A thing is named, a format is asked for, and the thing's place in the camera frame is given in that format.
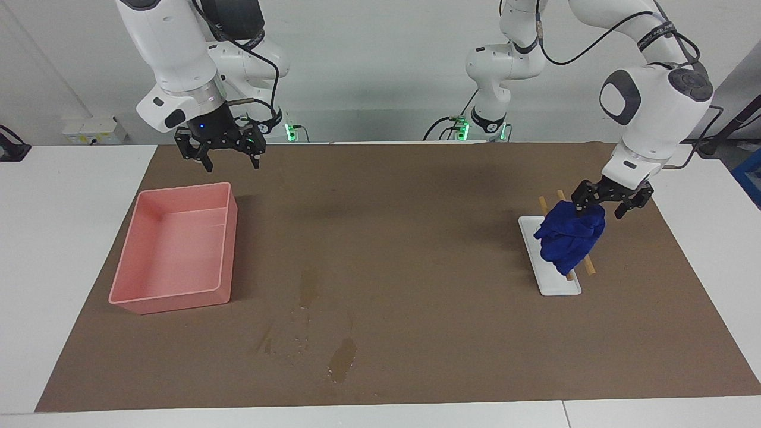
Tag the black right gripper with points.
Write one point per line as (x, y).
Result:
(214, 128)

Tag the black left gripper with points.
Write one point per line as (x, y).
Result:
(612, 189)

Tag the blue cloth towel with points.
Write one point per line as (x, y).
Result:
(571, 238)

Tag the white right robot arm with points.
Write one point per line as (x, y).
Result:
(172, 53)

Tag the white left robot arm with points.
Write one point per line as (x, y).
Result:
(654, 107)

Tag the thin wooden stick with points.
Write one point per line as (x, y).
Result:
(542, 205)

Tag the thick wooden stick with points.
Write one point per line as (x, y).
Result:
(590, 266)

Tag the white rectangular tray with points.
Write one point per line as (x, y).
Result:
(559, 282)

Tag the pink plastic bin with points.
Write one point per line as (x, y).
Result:
(172, 249)

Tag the black stand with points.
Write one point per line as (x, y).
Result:
(722, 128)

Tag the brown table mat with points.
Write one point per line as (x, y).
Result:
(386, 238)

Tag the white wall power strip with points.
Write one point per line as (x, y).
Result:
(95, 131)

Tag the black clamp mount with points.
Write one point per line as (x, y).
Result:
(12, 148)

